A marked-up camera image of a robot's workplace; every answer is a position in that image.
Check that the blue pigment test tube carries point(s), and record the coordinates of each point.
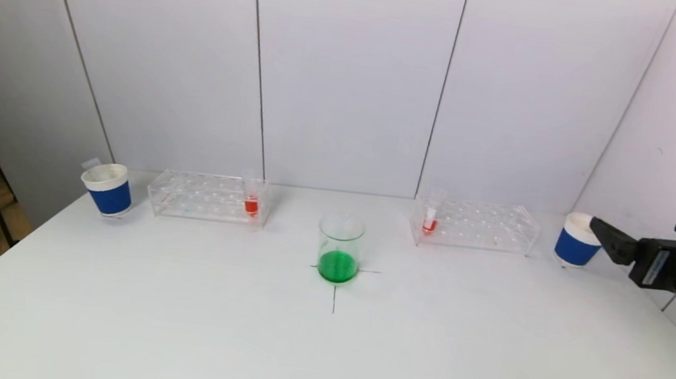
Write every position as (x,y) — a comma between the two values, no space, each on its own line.
(93,162)

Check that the clear acrylic test tube rack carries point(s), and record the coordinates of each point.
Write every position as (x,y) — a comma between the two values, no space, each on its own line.
(205,200)
(472,225)

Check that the clear glass beaker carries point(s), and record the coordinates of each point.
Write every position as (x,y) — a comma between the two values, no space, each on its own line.
(338,266)

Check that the blue sleeved white paper cup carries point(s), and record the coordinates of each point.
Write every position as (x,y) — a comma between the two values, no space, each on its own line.
(111,198)
(573,250)

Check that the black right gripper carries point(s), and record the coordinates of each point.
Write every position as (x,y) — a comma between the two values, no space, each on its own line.
(652,264)

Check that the red pigment test tube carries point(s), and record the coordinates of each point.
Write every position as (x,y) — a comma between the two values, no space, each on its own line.
(429,225)
(251,207)

